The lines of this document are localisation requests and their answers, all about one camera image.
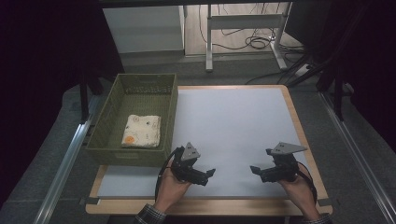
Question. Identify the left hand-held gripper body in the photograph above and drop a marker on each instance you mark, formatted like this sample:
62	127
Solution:
183	168

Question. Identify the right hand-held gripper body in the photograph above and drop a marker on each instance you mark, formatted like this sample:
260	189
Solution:
286	168

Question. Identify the cream printed cloth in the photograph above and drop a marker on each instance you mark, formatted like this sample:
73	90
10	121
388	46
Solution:
141	130

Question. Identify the green woven basket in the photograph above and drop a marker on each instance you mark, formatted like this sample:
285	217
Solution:
130	96

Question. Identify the person's left hand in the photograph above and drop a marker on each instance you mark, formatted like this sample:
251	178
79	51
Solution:
169	193

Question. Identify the person's right hand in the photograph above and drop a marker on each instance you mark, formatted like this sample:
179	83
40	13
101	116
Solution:
303	196

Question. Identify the white table mat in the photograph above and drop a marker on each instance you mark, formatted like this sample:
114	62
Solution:
236	124

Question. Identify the grey tape piece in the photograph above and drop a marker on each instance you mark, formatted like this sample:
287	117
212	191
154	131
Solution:
325	202
90	201

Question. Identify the black tripod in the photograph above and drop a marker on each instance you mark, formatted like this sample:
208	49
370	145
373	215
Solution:
337	93

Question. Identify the white power strip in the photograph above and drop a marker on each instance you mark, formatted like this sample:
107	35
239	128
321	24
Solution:
302	70

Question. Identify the black stand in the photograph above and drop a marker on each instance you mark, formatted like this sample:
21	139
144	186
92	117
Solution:
84	99

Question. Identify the white cabinet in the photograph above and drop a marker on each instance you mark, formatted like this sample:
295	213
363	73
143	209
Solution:
143	29

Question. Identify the aluminium rail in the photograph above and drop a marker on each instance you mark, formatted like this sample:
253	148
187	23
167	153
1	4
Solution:
62	174
358	155

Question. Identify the white desk frame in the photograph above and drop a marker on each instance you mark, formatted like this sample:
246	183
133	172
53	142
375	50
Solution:
243	21

